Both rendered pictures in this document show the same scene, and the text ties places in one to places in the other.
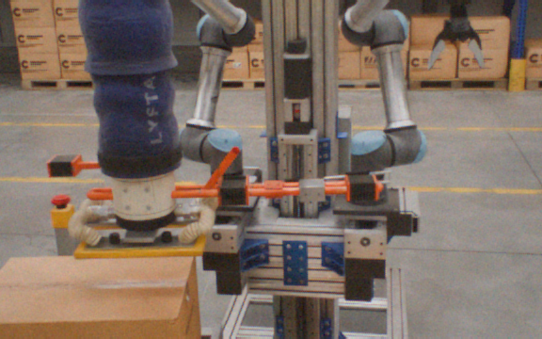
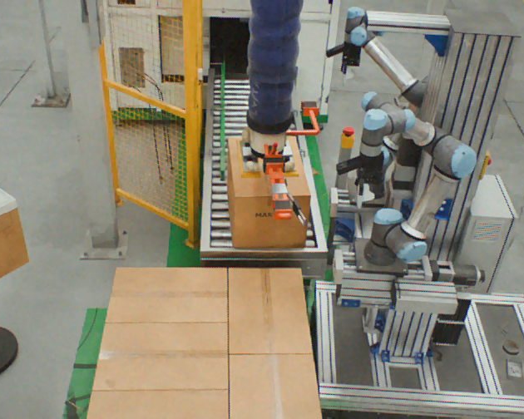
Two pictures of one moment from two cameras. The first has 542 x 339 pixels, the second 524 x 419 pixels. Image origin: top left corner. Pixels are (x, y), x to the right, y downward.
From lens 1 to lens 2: 2.92 m
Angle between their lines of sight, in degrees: 72
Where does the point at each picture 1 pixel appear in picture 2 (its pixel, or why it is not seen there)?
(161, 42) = (261, 67)
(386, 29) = (440, 156)
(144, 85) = (254, 83)
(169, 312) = (240, 194)
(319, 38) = not seen: hidden behind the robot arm
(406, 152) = (392, 244)
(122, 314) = (237, 179)
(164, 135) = (258, 112)
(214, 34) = not seen: hidden behind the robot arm
